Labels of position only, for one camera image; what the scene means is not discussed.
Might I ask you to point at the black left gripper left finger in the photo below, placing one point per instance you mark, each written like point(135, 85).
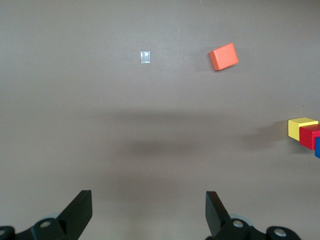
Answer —
point(72, 220)

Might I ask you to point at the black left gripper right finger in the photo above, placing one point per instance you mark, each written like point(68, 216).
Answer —
point(220, 222)

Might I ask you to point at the red wooden cube block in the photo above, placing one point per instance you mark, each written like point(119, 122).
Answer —
point(308, 137)

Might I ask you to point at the blue wooden cube block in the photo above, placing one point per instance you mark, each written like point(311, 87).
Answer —
point(317, 147)

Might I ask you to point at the yellow wooden cube block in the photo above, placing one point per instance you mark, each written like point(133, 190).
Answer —
point(293, 128)

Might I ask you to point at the orange wooden cube block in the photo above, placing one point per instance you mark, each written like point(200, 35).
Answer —
point(223, 56)

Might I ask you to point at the small clear tape piece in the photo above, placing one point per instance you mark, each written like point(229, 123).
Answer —
point(145, 57)

